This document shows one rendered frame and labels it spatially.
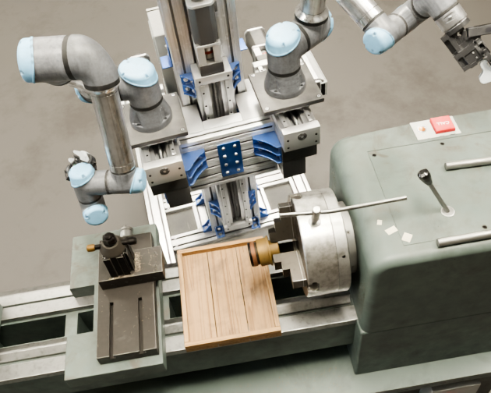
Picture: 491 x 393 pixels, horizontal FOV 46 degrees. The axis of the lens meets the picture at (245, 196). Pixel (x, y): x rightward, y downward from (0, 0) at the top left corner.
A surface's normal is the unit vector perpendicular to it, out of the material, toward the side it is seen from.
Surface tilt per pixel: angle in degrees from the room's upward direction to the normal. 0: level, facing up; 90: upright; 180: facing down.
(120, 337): 0
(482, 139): 0
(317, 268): 61
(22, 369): 0
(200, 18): 90
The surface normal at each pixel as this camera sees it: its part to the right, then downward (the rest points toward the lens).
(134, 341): -0.09, -0.63
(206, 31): 0.25, 0.74
